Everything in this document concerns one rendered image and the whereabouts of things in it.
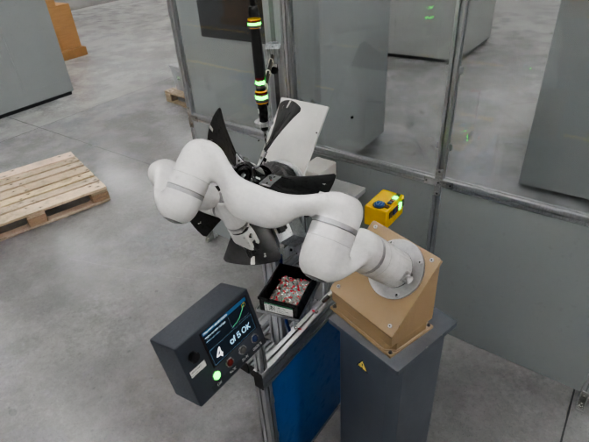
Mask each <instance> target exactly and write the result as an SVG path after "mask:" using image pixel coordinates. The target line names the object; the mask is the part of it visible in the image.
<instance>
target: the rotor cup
mask: <svg viewBox="0 0 589 442"><path fill-rule="evenodd" d="M233 169H234V170H235V172H236V173H237V174H238V175H239V176H241V174H242V173H245V177H244V179H245V180H247V181H249V182H252V183H255V184H258V185H260V184H259V183H260V182H261V181H262V180H263V179H265V178H266V177H267V176H269V175H273V171H272V170H271V169H270V168H268V167H266V166H263V165H261V166H257V165H255V164H253V163H251V162H249V161H241V162H239V163H238V164H237V165H236V166H235V167H234V168H233ZM256 176H257V177H258V178H260V180H259V179H257V178H256Z"/></svg>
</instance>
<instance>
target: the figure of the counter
mask: <svg viewBox="0 0 589 442"><path fill-rule="evenodd" d="M209 353H210V356H211V358H212V360H213V361H214V364H215V366H216V365H217V364H218V363H219V362H220V361H221V360H223V359H224V358H225V357H226V356H227V355H228V354H229V353H228V350H227V348H226V346H225V343H224V340H223V339H222V340H221V341H220V342H219V343H217V344H216V345H215V346H214V347H213V348H212V349H211V350H210V351H209Z"/></svg>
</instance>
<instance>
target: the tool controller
mask: <svg viewBox="0 0 589 442"><path fill-rule="evenodd" d="M254 333H256V334H258V336H259V338H258V341H257V342H256V343H252V342H251V337H252V335H253V334H254ZM222 339H223V340H224V343H225V346H226V348H227V350H228V353H229V354H228V355H227V356H226V357H225V358H224V359H223V360H221V361H220V362H219V363H218V364H217V365H216V366H215V364H214V361H213V360H212V358H211V356H210V353H209V351H210V350H211V349H212V348H213V347H214V346H215V345H216V344H217V343H219V342H220V341H221V340H222ZM150 342H151V344H152V346H153V349H154V351H155V352H156V354H157V356H158V358H159V360H160V363H161V365H162V366H163V368H164V370H165V372H166V374H167V377H168V379H169V381H170V382H171V384H172V386H173V388H174V391H175V393H176V395H178V396H181V397H183V398H185V399H187V400H189V401H190V402H192V403H195V404H196V405H198V406H200V407H202V406H203V405H204V404H205V403H206V402H207V401H208V400H209V399H210V398H211V397H212V396H213V395H214V394H215V393H216V392H217V391H218V390H219V389H220V388H221V387H222V386H223V385H224V384H225V383H226V382H227V381H228V380H229V379H230V378H231V377H232V376H233V375H234V374H235V373H236V372H237V371H238V370H239V369H240V368H241V367H242V366H243V365H244V364H245V363H246V362H247V361H248V360H249V359H250V358H251V357H252V356H253V355H254V354H255V353H256V352H257V351H258V350H259V349H260V348H261V347H262V346H263V345H264V344H265V343H266V339H265V337H264V334H263V331H262V330H261V327H260V324H259V320H258V318H257V315H256V312H255V310H254V308H253V305H252V301H251V298H250V296H249V294H248V291H247V289H245V288H241V287H237V286H233V285H230V284H226V283H219V284H218V285H217V286H215V287H214V288H213V289H212V290H211V291H210V292H209V293H207V294H206V295H205V296H203V297H202V298H201V299H200V300H198V301H197V302H196V303H194V304H193V305H192V306H191V307H189V308H188V309H187V310H185V311H184V312H183V313H182V314H180V315H179V316H178V317H177V318H176V319H175V320H174V321H172V322H171V323H170V324H168V325H167V326H166V327H165V328H163V329H162V330H161V331H159V332H158V333H157V334H156V335H154V336H153V337H152V338H151V339H150ZM242 345H244V346H246V352H245V354H243V355H240V354H239V353H238V349H239V347H241V346H242ZM230 357H232V358H233V359H234V363H233V365H232V367H226V364H225V363H226V361H227V359H228V358H230ZM216 370H219V371H220V372H221V376H220V378H219V379H218V380H217V381H214V380H213V379H212V375H213V373H214V372H215V371H216Z"/></svg>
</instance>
